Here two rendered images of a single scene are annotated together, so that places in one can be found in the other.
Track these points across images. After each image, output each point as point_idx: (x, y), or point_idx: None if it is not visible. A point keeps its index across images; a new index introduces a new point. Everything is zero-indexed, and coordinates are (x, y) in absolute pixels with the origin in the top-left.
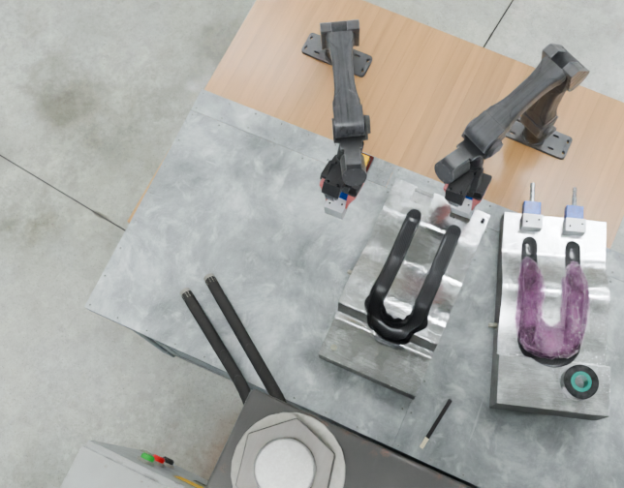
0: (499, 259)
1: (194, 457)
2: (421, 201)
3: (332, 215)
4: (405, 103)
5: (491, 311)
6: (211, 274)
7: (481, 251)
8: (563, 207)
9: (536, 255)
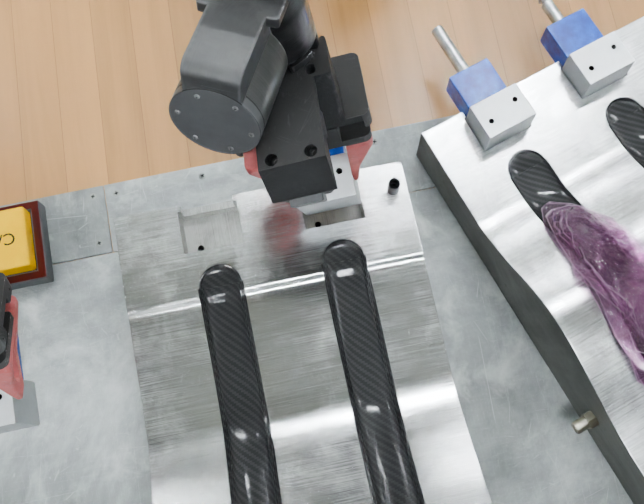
0: (481, 248)
1: None
2: (217, 235)
3: (3, 432)
4: (36, 34)
5: (546, 380)
6: None
7: (425, 256)
8: (526, 45)
9: (561, 185)
